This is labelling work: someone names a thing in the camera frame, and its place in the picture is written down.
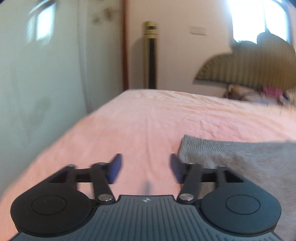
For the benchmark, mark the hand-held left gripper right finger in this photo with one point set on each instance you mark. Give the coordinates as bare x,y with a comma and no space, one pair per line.
177,168

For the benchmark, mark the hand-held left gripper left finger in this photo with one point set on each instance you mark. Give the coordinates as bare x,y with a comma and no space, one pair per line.
115,168

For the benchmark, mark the grey sweater with navy sleeves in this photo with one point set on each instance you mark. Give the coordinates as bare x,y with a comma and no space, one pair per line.
259,162

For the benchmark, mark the pile of pillows and clothes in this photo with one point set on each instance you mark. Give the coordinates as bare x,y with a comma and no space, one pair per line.
240,91

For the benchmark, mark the pink bed blanket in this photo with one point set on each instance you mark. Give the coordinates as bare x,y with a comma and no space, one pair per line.
148,125

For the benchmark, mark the frosted glass sliding door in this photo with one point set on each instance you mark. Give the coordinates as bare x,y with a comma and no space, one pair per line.
50,81

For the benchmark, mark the gold tower heater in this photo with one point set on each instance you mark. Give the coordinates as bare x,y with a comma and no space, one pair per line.
150,58

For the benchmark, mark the magenta garment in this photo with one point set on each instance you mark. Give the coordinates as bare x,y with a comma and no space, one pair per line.
272,91

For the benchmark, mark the olive padded headboard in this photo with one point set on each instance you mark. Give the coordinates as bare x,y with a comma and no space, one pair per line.
249,67

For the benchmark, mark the window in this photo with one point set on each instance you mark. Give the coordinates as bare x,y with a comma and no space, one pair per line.
252,18

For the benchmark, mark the brown wooden door frame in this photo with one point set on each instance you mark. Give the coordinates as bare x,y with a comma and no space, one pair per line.
125,46

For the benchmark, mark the white wall socket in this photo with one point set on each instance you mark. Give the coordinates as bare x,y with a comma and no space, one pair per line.
193,30
202,31

